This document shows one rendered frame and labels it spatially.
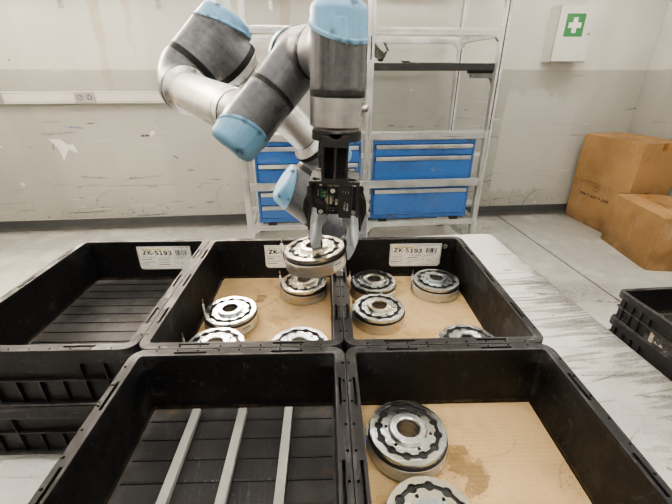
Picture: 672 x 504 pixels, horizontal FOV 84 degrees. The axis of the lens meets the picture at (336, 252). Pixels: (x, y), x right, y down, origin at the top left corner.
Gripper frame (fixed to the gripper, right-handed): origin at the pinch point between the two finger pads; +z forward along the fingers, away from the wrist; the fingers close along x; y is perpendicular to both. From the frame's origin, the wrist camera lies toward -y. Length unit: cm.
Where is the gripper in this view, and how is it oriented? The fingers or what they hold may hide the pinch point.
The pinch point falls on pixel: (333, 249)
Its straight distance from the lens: 64.0
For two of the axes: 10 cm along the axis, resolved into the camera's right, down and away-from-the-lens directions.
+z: -0.3, 9.0, 4.4
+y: -0.3, 4.3, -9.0
